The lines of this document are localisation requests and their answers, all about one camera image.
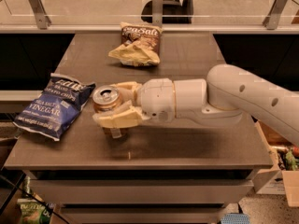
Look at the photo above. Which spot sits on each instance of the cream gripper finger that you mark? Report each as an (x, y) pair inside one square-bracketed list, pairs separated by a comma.
[(124, 92), (123, 116)]

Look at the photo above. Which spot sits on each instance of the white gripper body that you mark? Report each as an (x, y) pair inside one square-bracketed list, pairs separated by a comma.
[(156, 97)]

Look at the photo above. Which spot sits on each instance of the orange soda can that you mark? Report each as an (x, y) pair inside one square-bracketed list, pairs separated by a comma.
[(106, 99)]

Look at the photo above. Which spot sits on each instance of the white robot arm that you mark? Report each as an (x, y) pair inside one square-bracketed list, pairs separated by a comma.
[(218, 100)]

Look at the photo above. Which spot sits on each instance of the brown sea salt chip bag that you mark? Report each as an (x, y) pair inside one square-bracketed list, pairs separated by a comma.
[(140, 45)]

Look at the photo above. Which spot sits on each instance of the blue salt vinegar chip bag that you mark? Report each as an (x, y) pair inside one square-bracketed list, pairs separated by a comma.
[(56, 108)]

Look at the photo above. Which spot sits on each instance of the green chip bag on floor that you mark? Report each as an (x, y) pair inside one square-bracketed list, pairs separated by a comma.
[(33, 212)]

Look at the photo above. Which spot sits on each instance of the upper cabinet drawer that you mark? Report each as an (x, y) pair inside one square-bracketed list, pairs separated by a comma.
[(141, 191)]

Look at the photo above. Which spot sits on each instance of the cabinet drawer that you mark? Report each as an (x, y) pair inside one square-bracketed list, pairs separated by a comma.
[(147, 215), (141, 191)]

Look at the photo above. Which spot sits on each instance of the black office chair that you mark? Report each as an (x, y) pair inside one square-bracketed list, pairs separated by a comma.
[(177, 11)]

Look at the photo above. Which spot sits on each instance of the lower cabinet drawer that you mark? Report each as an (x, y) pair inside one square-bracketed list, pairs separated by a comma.
[(147, 215)]

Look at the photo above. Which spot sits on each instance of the cardboard box with snacks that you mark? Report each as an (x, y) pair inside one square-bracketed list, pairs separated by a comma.
[(280, 179)]

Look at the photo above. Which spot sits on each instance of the blue mesh object on floor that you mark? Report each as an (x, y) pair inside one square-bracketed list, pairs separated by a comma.
[(235, 219)]

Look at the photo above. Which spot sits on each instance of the middle metal railing bracket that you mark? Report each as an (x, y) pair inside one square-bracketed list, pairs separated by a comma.
[(157, 12)]

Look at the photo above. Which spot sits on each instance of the metal railing bracket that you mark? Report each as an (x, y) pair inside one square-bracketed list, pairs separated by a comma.
[(157, 12), (272, 19), (42, 19)]

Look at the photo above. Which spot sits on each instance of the left metal railing bracket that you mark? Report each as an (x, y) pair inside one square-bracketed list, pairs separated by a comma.
[(42, 19)]

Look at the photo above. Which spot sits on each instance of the right metal railing bracket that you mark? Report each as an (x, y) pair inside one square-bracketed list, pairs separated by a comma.
[(272, 19)]

